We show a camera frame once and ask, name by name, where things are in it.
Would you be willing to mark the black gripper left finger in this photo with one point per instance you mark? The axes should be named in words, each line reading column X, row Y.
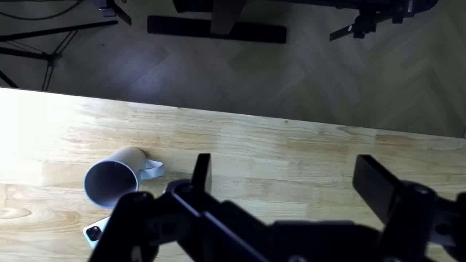
column 194, row 228

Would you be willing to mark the smartphone with white case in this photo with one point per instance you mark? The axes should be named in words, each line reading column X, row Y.
column 93, row 232

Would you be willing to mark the black camera tripod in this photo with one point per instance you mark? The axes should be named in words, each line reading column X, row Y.
column 48, row 57

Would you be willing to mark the white ceramic mug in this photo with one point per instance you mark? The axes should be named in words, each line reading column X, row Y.
column 127, row 161

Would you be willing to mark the black camera stand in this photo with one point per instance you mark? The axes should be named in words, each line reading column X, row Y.
column 369, row 22

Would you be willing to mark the black floor bar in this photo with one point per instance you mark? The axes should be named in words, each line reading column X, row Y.
column 184, row 27

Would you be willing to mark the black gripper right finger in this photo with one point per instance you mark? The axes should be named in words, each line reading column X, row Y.
column 417, row 219

